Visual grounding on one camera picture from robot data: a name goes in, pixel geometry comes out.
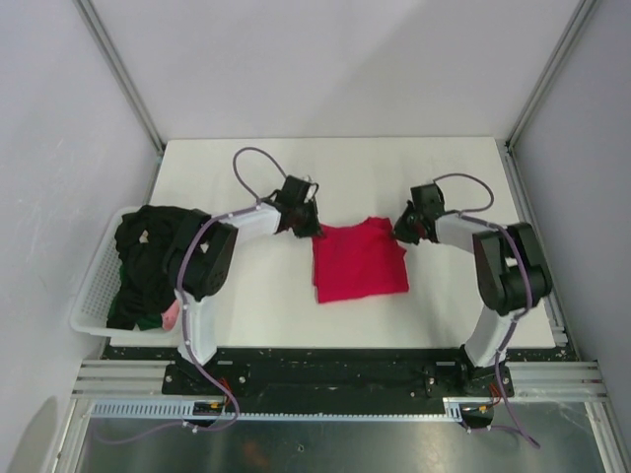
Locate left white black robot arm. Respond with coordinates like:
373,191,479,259
163,175,322,394

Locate white slotted cable duct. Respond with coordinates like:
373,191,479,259
88,398,474,423

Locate green garment in basket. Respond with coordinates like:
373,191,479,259
106,295,163,331

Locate black t shirt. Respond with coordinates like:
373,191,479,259
114,205,189,314

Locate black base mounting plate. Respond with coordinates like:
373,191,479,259
103,347,514,414

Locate red t shirt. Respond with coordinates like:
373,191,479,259
312,217,409,304

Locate left aluminium frame post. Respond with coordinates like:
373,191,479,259
73,0,166,157

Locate aluminium frame post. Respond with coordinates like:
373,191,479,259
505,0,600,150
73,0,166,157

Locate pink garment in basket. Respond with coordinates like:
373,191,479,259
162,300,180,331

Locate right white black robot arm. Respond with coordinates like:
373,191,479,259
393,182,553,395

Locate right aluminium frame post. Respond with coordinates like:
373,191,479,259
505,0,600,150

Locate white plastic laundry basket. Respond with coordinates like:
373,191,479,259
69,206,181,346

